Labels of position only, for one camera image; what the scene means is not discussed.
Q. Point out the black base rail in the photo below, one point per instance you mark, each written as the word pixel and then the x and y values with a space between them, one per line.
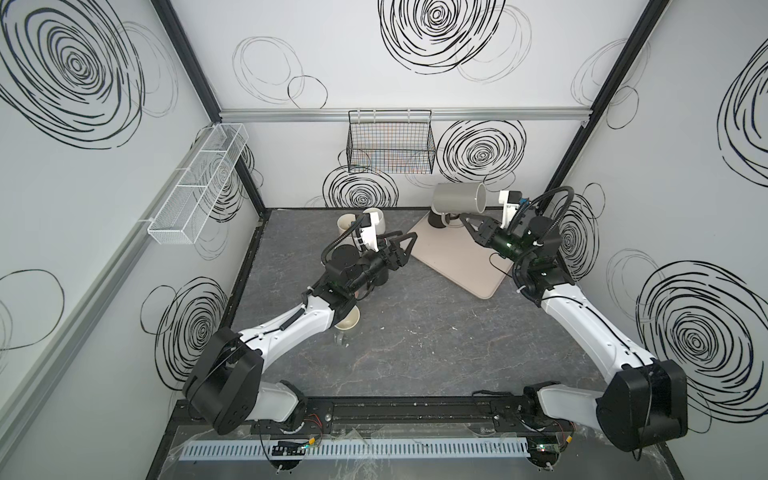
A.
pixel 315 415

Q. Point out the white slotted cable duct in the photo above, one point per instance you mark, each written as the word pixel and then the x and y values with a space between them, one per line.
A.
pixel 348 449

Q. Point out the tall grey mug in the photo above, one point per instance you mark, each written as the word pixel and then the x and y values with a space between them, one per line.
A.
pixel 345 330

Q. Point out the wide grey mug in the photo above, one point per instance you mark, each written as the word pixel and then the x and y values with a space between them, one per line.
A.
pixel 459 198

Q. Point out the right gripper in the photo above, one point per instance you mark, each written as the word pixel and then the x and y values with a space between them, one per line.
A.
pixel 486 233

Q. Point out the beige plastic tray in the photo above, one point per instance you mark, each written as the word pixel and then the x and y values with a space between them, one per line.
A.
pixel 451 252

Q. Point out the white wire shelf basket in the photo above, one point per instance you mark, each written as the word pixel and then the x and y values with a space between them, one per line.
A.
pixel 188 207

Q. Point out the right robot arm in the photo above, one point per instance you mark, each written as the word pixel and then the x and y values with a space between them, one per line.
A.
pixel 644 401

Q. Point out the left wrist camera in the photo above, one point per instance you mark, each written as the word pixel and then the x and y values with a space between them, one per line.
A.
pixel 364 234

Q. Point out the black wire basket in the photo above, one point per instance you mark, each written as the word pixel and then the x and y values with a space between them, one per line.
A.
pixel 395 142

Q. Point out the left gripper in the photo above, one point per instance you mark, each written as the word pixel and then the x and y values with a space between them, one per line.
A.
pixel 387 253

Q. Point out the white mug with handle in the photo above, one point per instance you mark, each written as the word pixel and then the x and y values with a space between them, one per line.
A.
pixel 377 219

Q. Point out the pink mug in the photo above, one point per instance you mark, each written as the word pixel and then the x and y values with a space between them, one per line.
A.
pixel 344 222

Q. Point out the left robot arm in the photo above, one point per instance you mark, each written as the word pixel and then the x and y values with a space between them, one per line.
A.
pixel 225 385

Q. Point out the small white mug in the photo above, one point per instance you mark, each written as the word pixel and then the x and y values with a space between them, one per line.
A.
pixel 438 221

